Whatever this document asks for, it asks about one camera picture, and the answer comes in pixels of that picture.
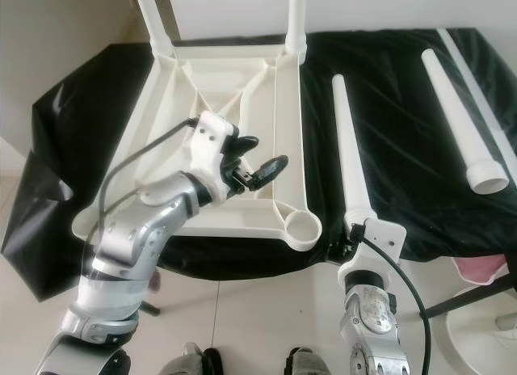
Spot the white plastic children table top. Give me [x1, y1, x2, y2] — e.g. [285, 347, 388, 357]
[71, 44, 325, 254]

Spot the pink plastic object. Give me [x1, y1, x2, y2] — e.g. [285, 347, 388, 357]
[452, 255, 511, 286]

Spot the black plastic table cover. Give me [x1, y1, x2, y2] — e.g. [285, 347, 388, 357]
[2, 27, 517, 280]

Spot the white plastic table leg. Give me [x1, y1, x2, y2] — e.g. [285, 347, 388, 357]
[331, 74, 379, 231]
[421, 48, 511, 196]
[132, 0, 175, 60]
[284, 0, 309, 65]

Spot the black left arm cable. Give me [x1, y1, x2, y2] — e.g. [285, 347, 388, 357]
[92, 116, 204, 264]

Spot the grey left robot foot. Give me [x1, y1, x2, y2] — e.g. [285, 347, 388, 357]
[157, 342, 224, 375]

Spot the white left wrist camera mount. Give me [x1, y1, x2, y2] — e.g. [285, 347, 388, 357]
[193, 110, 241, 205]

